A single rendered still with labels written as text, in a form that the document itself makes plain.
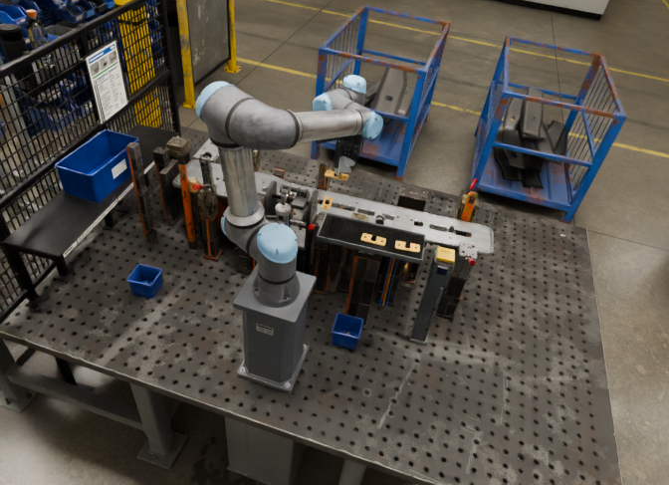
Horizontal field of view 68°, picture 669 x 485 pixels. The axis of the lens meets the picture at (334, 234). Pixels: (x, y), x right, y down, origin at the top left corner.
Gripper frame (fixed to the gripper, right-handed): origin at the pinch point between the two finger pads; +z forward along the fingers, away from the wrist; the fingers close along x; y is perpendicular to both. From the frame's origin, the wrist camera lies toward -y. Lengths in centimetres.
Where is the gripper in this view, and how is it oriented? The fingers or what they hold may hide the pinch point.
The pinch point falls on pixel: (336, 171)
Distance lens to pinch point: 178.4
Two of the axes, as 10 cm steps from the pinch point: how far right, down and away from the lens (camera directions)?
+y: 9.4, 2.8, -1.7
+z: -1.0, 7.5, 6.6
